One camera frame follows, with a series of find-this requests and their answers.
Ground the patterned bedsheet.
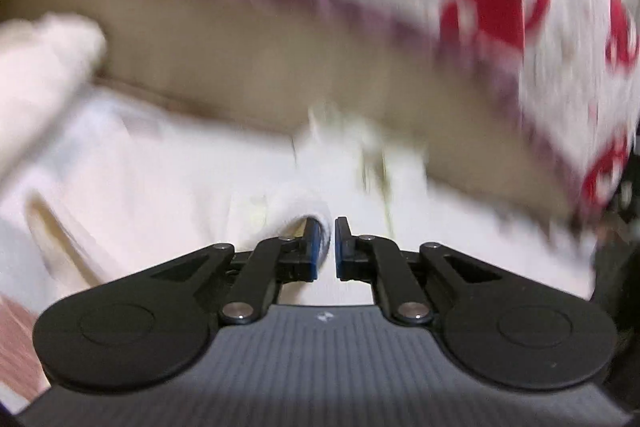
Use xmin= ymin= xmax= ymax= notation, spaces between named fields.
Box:
xmin=0 ymin=294 xmax=52 ymax=410

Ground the white sweatshirt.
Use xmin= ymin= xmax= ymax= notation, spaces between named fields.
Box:
xmin=0 ymin=13 xmax=601 ymax=308

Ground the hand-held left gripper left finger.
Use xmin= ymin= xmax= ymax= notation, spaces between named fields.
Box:
xmin=150 ymin=217 xmax=323 ymax=326

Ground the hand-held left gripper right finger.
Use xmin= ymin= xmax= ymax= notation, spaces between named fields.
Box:
xmin=334 ymin=216 xmax=504 ymax=326

